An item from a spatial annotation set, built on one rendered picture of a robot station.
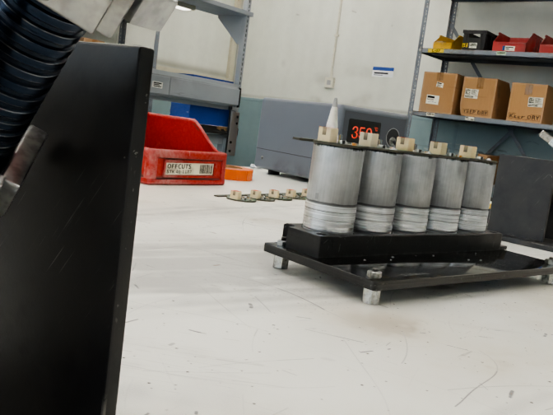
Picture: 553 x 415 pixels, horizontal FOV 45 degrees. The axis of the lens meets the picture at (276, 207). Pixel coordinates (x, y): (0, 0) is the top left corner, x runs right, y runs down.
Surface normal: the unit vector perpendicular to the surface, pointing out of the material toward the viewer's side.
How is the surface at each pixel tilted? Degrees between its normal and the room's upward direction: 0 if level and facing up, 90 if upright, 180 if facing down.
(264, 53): 90
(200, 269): 0
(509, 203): 90
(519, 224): 90
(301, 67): 90
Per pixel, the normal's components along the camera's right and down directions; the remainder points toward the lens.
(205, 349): 0.13, -0.98
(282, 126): -0.78, -0.02
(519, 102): -0.57, 0.12
